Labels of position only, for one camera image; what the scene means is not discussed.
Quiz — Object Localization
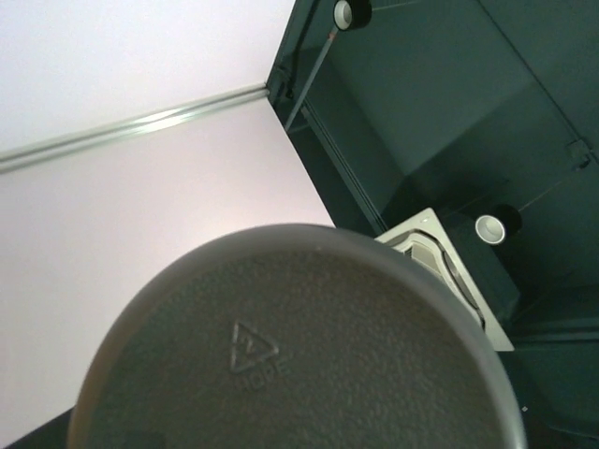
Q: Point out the round ceiling spotlight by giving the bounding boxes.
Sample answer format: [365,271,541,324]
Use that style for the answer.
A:
[333,0,373,32]
[475,204,522,246]

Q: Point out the right aluminium corner post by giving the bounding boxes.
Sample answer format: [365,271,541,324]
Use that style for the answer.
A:
[1,85,269,174]

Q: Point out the square ceiling air vent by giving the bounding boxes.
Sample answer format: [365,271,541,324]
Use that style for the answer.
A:
[376,208,515,352]

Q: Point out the orange pill bottle grey cap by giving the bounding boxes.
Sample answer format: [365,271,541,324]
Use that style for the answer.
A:
[67,224,527,448]

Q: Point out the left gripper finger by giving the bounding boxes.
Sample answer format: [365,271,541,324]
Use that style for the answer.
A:
[8,409,73,449]

